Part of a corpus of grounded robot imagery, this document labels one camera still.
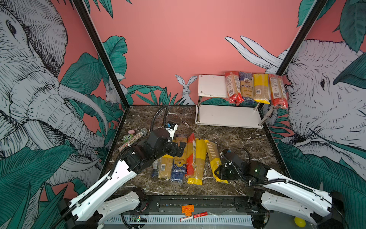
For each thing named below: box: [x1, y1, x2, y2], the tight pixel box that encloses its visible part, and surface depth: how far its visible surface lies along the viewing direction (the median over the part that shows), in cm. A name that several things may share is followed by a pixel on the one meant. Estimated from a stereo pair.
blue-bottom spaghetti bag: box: [171, 135, 188, 184], surface depth 83 cm
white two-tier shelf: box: [194, 74, 276, 129], surface depth 96 cm
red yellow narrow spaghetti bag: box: [184, 132, 197, 177], surface depth 88 cm
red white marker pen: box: [179, 211, 209, 222], surface depth 71 cm
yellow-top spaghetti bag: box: [253, 73, 271, 105], surface depth 82 cm
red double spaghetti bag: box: [268, 73, 289, 110], surface depth 79 cm
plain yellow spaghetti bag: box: [187, 138, 207, 186], surface depth 88 cm
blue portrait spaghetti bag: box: [238, 71, 257, 107], surface depth 82 cm
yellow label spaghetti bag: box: [157, 154, 174, 179], surface depth 85 cm
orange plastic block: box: [181, 204, 195, 217], surface depth 73 cm
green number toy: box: [123, 134, 134, 143], surface depth 100 cm
